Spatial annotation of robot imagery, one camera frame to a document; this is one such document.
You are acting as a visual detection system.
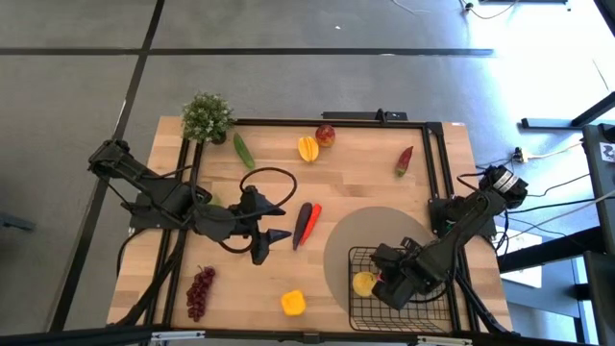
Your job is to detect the red green chili pepper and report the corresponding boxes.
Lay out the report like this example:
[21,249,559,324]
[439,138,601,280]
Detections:
[394,145,414,179]

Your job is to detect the black bracket bar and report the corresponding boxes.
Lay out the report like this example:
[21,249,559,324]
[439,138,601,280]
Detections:
[321,109,408,122]

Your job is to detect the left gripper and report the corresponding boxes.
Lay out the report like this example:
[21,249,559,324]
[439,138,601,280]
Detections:
[225,185,293,266]

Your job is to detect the black stand leg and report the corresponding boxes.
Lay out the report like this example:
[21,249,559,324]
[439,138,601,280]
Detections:
[521,89,615,130]

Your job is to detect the yellow bell pepper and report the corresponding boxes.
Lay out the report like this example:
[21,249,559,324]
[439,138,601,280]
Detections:
[281,289,308,317]

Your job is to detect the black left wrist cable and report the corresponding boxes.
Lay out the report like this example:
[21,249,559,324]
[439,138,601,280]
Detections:
[218,166,298,255]

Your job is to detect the orange carrot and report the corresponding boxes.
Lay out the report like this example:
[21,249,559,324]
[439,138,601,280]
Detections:
[299,203,323,247]

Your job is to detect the grey round mat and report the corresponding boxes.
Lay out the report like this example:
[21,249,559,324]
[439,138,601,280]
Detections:
[323,206,436,313]

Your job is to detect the small green potted plant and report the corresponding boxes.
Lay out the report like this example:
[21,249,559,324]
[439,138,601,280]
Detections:
[181,91,236,145]

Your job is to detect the black wire basket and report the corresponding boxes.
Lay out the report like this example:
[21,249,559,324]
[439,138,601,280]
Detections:
[347,245,454,334]

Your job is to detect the black silver crossbeam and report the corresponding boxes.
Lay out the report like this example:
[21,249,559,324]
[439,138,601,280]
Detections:
[0,325,615,346]

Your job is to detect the dark red grape bunch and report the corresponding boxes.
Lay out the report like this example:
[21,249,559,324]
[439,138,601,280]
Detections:
[185,265,217,323]

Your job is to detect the red yellow apple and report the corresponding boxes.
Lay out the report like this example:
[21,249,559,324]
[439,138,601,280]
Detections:
[314,124,337,149]

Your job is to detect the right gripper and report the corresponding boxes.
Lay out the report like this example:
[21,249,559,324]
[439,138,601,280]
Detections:
[369,237,436,311]

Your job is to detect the grey floor object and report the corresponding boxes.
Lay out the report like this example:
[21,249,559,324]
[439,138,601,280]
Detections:
[0,210,37,233]

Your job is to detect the green cucumber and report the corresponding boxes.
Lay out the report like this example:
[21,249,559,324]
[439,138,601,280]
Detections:
[233,132,257,170]

